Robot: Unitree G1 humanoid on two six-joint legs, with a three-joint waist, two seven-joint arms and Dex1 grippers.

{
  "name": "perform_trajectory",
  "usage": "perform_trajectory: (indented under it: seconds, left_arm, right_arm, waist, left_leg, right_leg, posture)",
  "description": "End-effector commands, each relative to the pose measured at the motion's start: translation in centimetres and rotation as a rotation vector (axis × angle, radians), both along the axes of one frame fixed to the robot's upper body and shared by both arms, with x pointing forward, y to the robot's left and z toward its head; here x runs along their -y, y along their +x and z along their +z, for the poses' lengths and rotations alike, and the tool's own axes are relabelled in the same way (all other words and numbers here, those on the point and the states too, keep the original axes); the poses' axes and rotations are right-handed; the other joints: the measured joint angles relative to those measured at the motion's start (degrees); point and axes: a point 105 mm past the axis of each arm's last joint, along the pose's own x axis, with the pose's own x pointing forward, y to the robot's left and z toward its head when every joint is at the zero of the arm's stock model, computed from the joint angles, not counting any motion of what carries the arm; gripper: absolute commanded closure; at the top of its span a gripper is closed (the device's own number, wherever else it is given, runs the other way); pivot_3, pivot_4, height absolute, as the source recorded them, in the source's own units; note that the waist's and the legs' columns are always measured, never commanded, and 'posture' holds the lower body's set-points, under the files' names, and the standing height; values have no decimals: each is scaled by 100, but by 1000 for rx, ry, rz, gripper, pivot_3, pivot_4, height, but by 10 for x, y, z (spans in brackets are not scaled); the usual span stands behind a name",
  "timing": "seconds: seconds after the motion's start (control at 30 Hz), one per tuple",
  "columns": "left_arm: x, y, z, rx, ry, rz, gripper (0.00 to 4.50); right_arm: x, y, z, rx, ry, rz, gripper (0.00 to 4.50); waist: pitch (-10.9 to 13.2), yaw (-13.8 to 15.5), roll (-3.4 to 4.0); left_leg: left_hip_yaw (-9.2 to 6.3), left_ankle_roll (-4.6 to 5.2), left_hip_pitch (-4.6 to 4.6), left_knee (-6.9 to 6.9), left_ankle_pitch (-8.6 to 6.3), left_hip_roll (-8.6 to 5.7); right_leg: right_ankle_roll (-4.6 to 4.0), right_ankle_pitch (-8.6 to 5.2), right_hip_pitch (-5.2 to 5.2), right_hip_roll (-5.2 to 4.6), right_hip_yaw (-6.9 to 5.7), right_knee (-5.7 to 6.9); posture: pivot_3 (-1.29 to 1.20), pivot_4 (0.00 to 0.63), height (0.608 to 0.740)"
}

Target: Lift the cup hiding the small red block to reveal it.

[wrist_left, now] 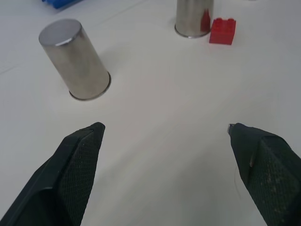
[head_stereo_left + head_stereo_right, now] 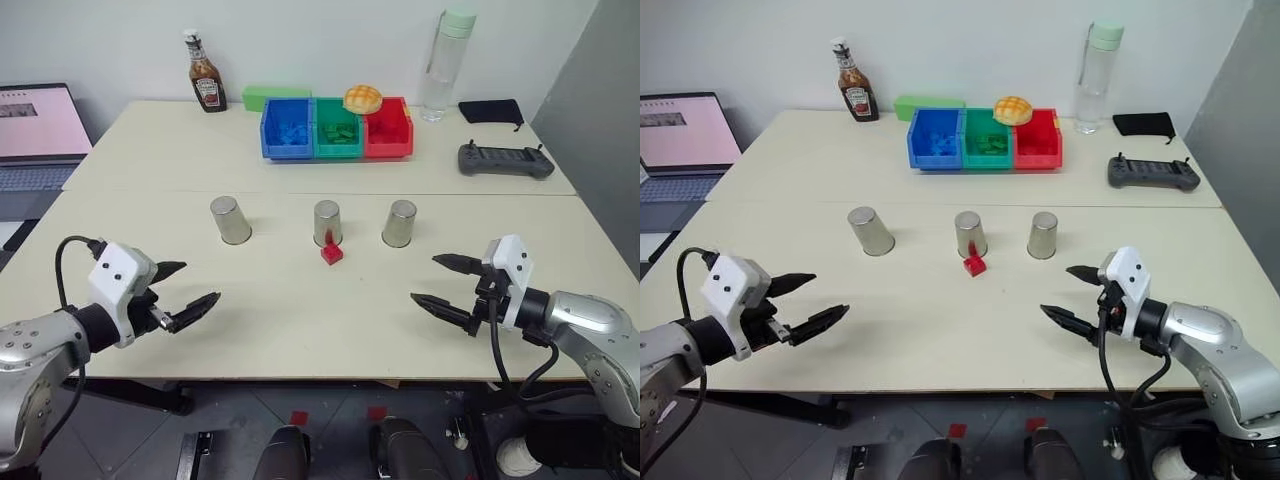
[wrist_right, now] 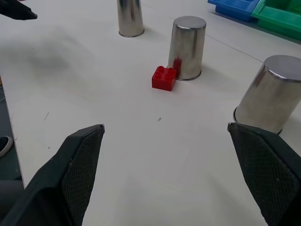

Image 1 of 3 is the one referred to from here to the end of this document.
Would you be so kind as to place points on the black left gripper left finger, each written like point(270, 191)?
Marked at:
point(68, 174)

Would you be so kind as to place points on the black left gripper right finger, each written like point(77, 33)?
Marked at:
point(268, 169)

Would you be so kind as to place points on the red toy brick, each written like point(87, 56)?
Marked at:
point(222, 31)

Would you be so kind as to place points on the blue plastic object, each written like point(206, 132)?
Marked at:
point(60, 3)

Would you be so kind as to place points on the steel cup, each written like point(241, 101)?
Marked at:
point(194, 17)
point(75, 61)

